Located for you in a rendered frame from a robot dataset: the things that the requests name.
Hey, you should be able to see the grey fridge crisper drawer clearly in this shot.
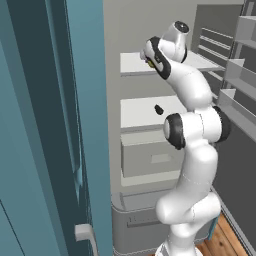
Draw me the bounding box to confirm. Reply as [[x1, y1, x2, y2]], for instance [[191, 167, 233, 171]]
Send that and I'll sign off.
[[120, 130, 186, 179]]

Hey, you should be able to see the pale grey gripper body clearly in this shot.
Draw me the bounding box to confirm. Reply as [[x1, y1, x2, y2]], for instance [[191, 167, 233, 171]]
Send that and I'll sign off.
[[139, 47, 151, 63]]

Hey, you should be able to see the grey freezer drawer handle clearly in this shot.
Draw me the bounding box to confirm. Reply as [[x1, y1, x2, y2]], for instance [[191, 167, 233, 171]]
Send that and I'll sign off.
[[126, 215, 162, 229]]

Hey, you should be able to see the grey fridge door bin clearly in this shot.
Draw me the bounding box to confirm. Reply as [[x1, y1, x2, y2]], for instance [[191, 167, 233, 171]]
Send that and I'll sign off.
[[234, 15, 256, 50], [223, 58, 256, 102], [216, 87, 256, 142]]

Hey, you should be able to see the grey fridge door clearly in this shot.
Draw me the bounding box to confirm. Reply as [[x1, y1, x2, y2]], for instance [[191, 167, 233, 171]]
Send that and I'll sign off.
[[191, 0, 256, 256]]

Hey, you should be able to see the small dark oval object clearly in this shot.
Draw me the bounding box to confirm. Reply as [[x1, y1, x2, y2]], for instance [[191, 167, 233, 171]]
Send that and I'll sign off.
[[154, 104, 165, 116]]

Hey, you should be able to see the white cabinet handle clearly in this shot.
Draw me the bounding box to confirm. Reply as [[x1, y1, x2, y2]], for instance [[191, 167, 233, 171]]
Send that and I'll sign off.
[[74, 223, 100, 256]]

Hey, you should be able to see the white fridge shelf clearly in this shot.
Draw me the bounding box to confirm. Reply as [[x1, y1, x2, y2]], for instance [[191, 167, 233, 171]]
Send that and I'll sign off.
[[120, 95, 188, 130], [119, 50, 227, 77]]

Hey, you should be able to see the grey fridge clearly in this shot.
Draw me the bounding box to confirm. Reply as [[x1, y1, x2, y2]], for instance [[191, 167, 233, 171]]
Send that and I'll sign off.
[[102, 0, 246, 256]]

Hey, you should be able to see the grey freezer drawer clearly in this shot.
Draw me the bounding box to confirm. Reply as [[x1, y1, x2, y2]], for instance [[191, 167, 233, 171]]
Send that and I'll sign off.
[[111, 189, 218, 256]]

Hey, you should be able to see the teal tall cabinet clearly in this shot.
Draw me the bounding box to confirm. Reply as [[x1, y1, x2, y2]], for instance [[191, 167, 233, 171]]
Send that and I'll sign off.
[[0, 0, 115, 256]]

